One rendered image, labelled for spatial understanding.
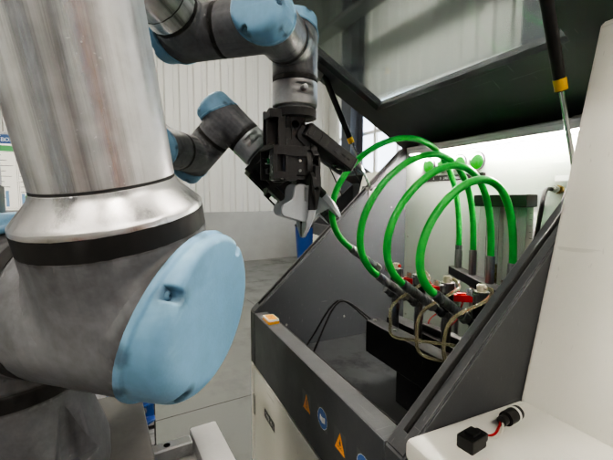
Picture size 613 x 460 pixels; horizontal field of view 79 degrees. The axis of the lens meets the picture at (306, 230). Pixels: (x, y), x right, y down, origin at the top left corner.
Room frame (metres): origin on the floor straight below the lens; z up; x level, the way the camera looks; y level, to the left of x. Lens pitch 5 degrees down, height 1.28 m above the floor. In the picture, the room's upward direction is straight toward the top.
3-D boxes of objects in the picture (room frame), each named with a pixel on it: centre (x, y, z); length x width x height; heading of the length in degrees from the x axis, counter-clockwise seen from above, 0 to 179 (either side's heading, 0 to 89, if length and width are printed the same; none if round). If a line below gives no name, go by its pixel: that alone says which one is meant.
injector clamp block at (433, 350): (0.76, -0.26, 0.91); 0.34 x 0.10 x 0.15; 25
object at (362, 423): (0.77, 0.00, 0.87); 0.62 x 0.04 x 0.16; 25
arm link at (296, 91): (0.63, 0.02, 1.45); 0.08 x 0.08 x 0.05
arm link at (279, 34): (0.54, 0.06, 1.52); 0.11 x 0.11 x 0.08; 73
